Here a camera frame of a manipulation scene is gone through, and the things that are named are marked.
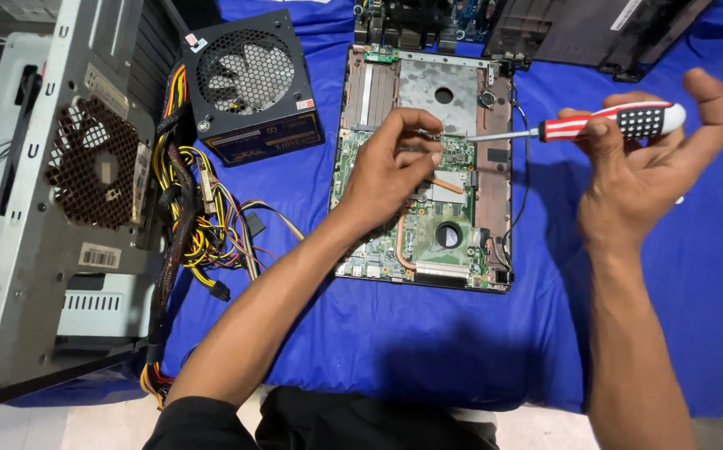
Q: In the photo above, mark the person's right hand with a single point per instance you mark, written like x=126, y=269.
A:
x=642, y=181

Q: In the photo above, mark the person's left hand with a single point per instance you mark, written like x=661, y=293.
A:
x=382, y=175

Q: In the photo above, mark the red white striped screwdriver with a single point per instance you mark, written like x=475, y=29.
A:
x=611, y=122

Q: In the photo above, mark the small metal screw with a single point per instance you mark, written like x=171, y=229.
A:
x=435, y=134

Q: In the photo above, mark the opened laptop base with motherboard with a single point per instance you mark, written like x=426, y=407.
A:
x=424, y=187

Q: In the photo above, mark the black computer power supply unit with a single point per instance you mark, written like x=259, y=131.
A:
x=252, y=87

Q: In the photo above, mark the desktop motherboard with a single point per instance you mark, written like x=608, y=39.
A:
x=421, y=22

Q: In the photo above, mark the black laptop cover panel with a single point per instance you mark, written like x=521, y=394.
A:
x=586, y=28

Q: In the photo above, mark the blue cloth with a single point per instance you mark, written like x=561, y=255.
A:
x=461, y=337

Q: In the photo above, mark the person's black clothing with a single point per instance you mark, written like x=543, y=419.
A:
x=311, y=422

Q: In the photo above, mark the grey desktop computer case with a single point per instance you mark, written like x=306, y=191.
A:
x=43, y=200

